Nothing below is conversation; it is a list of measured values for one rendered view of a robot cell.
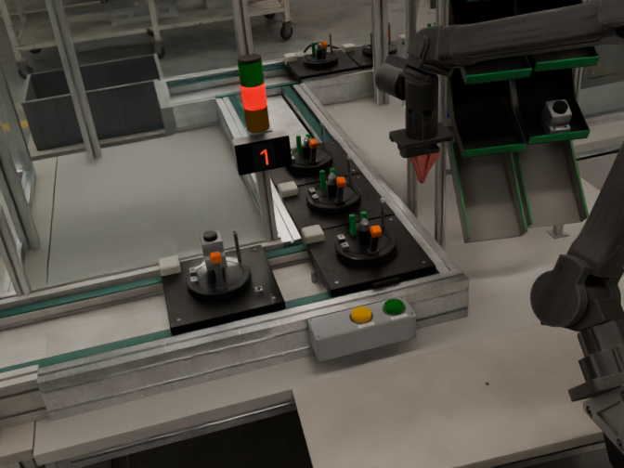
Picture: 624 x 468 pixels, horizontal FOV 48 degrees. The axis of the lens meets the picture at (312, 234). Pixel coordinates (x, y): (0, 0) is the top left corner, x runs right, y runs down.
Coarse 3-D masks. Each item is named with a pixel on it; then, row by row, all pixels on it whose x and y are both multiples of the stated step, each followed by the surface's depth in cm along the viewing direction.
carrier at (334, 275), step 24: (312, 240) 165; (336, 240) 162; (360, 240) 159; (384, 240) 160; (408, 240) 163; (336, 264) 157; (360, 264) 155; (384, 264) 156; (408, 264) 155; (432, 264) 154; (336, 288) 150; (360, 288) 151
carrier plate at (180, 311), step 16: (240, 256) 163; (256, 256) 163; (256, 272) 157; (272, 272) 157; (176, 288) 155; (272, 288) 152; (176, 304) 150; (192, 304) 149; (208, 304) 149; (224, 304) 148; (240, 304) 148; (256, 304) 147; (272, 304) 147; (176, 320) 145; (192, 320) 144; (208, 320) 144; (224, 320) 146
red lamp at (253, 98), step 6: (264, 84) 147; (246, 90) 146; (252, 90) 145; (258, 90) 146; (264, 90) 147; (246, 96) 146; (252, 96) 146; (258, 96) 146; (264, 96) 147; (246, 102) 147; (252, 102) 147; (258, 102) 147; (264, 102) 148; (246, 108) 148; (252, 108) 147; (258, 108) 148
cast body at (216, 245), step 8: (208, 232) 149; (216, 232) 151; (200, 240) 151; (208, 240) 148; (216, 240) 148; (208, 248) 148; (216, 248) 148; (208, 256) 148; (224, 256) 148; (208, 264) 148; (224, 264) 149
